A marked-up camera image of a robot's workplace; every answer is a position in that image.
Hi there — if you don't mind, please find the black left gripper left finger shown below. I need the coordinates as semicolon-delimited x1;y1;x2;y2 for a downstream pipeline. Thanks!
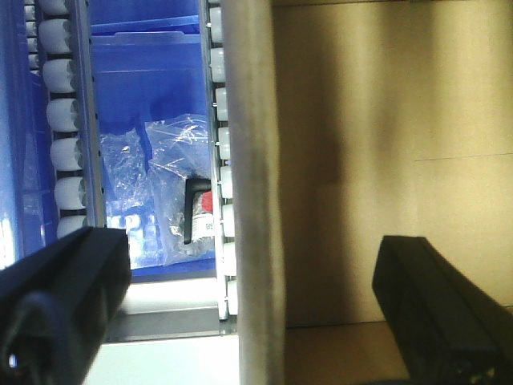
1;227;131;384

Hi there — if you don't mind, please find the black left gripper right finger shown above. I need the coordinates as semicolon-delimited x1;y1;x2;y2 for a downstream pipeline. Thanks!
372;236;512;384

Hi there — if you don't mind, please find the brown cardboard box black print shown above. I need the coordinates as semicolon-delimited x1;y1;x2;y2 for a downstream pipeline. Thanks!
221;1;512;384

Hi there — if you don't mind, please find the blue bin far left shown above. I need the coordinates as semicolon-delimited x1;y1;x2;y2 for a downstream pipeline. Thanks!
1;1;57;268

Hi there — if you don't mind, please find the clear plastic bag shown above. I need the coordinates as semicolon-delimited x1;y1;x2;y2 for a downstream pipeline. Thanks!
100;114;215;269

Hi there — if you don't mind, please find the white roller track right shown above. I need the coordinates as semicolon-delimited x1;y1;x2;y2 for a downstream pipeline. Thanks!
199;1;238;321

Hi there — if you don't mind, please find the white roller track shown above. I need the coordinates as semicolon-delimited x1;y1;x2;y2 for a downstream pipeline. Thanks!
23;1;106;238
199;1;238;321

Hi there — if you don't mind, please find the blue plastic storage bin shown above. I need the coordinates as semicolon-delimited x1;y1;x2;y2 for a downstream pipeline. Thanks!
90;1;215;276

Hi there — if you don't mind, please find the white roller track left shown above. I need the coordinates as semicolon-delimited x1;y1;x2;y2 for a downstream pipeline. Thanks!
23;1;106;238

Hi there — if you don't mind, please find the metal shelf front rail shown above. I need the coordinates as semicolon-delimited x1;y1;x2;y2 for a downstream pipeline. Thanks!
106;277;237;343

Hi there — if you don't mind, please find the black handle part in bag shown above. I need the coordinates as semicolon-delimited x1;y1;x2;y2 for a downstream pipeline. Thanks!
183;177;210;246

